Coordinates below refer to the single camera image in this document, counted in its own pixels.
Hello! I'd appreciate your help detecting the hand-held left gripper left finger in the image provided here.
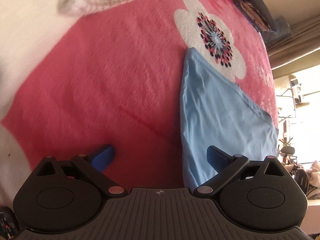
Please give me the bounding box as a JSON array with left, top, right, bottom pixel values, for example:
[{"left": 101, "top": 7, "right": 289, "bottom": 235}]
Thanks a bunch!
[{"left": 36, "top": 144, "right": 127, "bottom": 197}]

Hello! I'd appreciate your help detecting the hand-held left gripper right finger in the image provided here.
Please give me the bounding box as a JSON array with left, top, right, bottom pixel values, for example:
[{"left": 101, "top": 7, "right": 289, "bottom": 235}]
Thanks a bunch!
[{"left": 194, "top": 145, "right": 286, "bottom": 197}]

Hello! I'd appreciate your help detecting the light blue t-shirt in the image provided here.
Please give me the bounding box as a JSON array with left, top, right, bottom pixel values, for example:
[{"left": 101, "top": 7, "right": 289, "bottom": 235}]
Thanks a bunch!
[{"left": 179, "top": 48, "right": 279, "bottom": 188}]

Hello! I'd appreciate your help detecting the wheelchair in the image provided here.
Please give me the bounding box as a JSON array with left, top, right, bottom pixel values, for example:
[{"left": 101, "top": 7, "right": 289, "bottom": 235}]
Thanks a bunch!
[{"left": 277, "top": 145, "right": 310, "bottom": 193}]

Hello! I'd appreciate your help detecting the pink floral blanket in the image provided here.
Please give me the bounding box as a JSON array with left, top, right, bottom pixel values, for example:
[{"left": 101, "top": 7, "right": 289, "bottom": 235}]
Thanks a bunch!
[{"left": 0, "top": 0, "right": 279, "bottom": 205}]

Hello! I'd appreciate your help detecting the folding table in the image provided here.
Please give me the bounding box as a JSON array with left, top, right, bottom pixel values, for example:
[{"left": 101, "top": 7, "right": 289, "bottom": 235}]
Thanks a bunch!
[{"left": 275, "top": 79, "right": 310, "bottom": 120}]

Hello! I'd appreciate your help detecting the black electronic device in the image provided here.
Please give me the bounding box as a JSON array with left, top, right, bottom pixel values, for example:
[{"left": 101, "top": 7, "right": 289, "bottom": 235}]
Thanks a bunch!
[{"left": 0, "top": 206, "right": 20, "bottom": 238}]

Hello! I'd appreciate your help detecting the beige curtain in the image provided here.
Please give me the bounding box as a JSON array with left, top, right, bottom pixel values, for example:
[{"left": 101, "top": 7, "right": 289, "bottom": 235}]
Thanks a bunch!
[{"left": 265, "top": 12, "right": 320, "bottom": 69}]

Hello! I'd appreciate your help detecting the navy folded garment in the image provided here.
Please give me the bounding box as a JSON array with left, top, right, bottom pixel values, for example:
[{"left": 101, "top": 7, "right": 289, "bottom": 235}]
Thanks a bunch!
[{"left": 240, "top": 5, "right": 265, "bottom": 33}]

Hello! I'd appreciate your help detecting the blue water bottle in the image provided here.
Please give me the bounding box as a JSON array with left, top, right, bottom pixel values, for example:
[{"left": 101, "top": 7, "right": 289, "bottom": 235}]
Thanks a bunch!
[{"left": 261, "top": 16, "right": 293, "bottom": 43}]

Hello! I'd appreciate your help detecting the tan folded garment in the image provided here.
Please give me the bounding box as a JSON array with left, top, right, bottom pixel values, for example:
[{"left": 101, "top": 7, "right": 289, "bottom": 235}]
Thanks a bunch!
[{"left": 230, "top": 0, "right": 269, "bottom": 32}]

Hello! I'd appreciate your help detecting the black folded garment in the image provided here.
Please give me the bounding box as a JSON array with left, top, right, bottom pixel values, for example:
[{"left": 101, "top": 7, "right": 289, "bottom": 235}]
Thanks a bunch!
[{"left": 236, "top": 0, "right": 275, "bottom": 29}]

